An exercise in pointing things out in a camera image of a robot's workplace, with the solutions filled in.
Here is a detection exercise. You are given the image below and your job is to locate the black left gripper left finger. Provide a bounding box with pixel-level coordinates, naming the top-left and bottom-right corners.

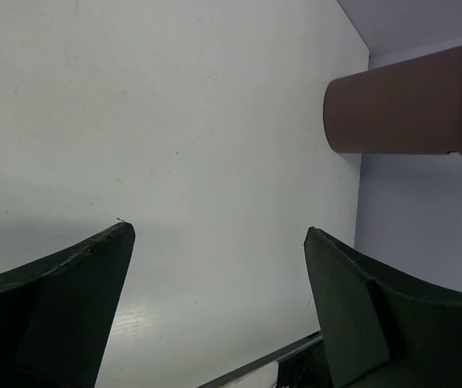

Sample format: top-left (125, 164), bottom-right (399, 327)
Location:
top-left (0, 221), bottom-right (135, 387)

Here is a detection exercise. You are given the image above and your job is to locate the aluminium table frame rail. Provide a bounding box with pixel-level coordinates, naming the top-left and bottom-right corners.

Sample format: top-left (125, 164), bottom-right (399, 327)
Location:
top-left (199, 331), bottom-right (322, 388)

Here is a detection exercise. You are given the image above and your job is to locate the white foil covered front board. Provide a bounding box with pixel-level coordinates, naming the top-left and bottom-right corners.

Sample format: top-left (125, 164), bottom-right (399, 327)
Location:
top-left (221, 361), bottom-right (278, 388)

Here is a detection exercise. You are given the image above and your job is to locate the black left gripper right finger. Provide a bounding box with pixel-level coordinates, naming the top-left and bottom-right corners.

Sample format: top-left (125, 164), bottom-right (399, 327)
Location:
top-left (304, 228), bottom-right (462, 387)

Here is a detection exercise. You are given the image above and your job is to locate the brown plastic waste bin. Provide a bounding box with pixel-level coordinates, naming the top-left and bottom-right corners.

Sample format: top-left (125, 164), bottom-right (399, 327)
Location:
top-left (323, 45), bottom-right (462, 155)

